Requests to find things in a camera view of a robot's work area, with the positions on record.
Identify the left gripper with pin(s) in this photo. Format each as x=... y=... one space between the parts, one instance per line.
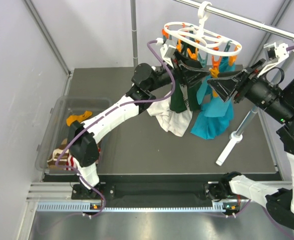
x=187 y=70

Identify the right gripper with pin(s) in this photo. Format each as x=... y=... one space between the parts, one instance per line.
x=226 y=82

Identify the orange sock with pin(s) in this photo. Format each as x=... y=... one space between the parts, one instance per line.
x=80 y=118
x=214 y=74

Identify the white clip hanger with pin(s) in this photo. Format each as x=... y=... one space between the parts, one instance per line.
x=195 y=35

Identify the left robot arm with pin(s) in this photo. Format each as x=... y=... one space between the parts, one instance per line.
x=84 y=137

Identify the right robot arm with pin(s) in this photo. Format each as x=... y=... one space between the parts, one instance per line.
x=251 y=84

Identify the blue sock pair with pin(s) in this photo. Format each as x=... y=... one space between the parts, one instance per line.
x=215 y=115

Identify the green white sock pair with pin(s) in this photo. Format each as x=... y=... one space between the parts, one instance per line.
x=174 y=114

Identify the metal clothes rack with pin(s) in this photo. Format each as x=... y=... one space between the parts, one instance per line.
x=249 y=83

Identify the clear plastic bin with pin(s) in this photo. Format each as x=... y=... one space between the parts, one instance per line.
x=57 y=129

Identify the red white striped sock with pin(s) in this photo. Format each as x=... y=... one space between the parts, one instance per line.
x=70 y=162

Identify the brown white striped sock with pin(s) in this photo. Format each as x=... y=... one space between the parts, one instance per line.
x=55 y=154

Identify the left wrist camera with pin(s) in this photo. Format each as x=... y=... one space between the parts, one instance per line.
x=167 y=51

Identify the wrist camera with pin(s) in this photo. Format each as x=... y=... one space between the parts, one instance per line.
x=275 y=54
x=167 y=51

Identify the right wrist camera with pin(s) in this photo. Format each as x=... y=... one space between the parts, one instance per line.
x=275 y=54

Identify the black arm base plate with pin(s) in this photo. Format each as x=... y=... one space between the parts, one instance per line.
x=113 y=190

